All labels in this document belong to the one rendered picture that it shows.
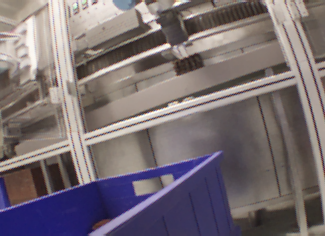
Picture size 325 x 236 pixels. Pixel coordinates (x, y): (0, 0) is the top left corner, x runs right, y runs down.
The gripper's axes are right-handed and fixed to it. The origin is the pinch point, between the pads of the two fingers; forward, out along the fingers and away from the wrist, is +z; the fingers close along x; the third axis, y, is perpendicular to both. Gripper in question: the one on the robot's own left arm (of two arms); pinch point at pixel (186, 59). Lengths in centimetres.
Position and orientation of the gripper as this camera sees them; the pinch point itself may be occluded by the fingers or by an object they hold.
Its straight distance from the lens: 104.0
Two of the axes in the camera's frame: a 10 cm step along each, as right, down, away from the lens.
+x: -8.9, 3.0, 3.3
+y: 1.1, -5.7, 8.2
